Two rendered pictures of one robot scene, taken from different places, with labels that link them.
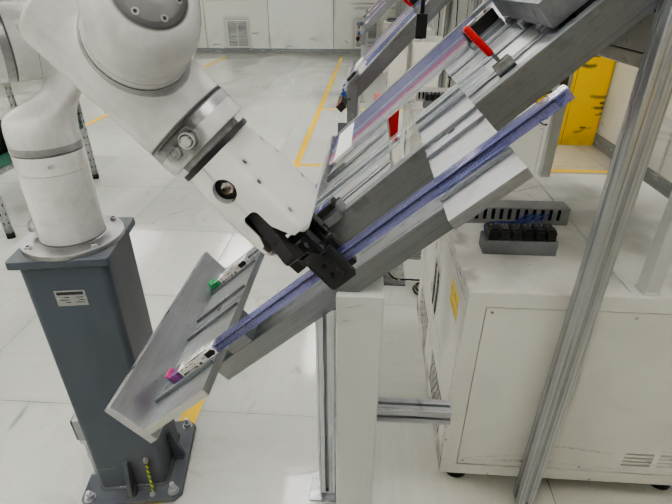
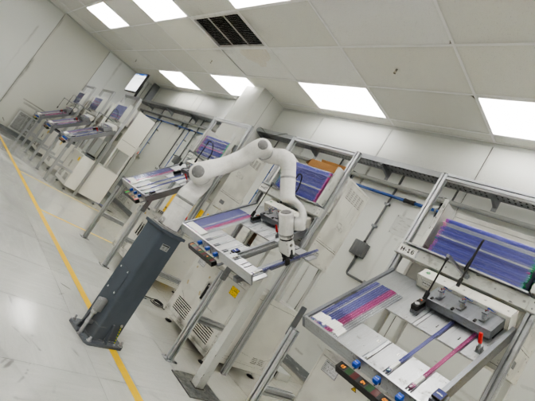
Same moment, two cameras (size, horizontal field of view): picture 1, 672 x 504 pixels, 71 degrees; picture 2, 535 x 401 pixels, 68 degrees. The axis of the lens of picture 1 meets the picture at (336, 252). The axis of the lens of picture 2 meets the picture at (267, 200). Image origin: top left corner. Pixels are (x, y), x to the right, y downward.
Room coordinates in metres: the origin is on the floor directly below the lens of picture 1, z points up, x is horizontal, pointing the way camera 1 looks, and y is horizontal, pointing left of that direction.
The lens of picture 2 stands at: (-1.09, 1.86, 0.90)
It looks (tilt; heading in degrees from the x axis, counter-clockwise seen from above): 6 degrees up; 316
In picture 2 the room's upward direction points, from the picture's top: 33 degrees clockwise
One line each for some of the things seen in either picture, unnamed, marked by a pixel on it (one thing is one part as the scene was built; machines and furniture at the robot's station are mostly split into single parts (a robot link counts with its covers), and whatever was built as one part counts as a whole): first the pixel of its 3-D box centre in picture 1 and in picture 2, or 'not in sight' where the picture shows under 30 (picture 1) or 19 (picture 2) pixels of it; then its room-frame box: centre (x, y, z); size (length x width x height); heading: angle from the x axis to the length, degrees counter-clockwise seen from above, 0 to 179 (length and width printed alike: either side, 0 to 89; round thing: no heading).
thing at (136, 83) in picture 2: not in sight; (138, 85); (5.80, -0.76, 2.10); 0.58 x 0.14 x 0.41; 176
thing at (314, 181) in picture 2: not in sight; (305, 182); (1.05, -0.48, 1.52); 0.51 x 0.13 x 0.27; 176
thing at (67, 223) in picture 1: (61, 195); (175, 214); (0.85, 0.53, 0.79); 0.19 x 0.19 x 0.18
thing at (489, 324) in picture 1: (545, 315); (229, 313); (1.10, -0.61, 0.31); 0.70 x 0.65 x 0.62; 176
